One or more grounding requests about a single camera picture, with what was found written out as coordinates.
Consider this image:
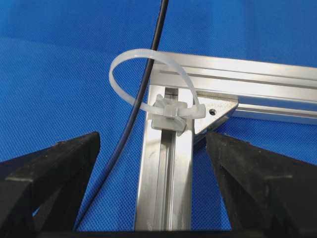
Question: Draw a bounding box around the silver corner bracket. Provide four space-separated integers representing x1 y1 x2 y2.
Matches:
194 91 239 136

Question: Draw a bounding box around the translucent white zip tie loop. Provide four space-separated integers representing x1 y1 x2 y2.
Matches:
108 49 201 115

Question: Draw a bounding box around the aluminium extrusion frame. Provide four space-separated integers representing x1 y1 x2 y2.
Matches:
135 53 317 231

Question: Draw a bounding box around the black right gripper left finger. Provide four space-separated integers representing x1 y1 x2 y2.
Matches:
0 132 101 238

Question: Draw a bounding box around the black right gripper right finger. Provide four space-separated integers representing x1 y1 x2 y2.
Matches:
206 132 317 238

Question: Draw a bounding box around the white zip tie mount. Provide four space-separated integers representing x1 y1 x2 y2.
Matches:
151 93 207 136

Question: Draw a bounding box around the blue mesh mat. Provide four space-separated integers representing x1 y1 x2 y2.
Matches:
0 0 317 231

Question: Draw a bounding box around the black wire with USB plug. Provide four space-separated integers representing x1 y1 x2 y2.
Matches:
74 0 170 230

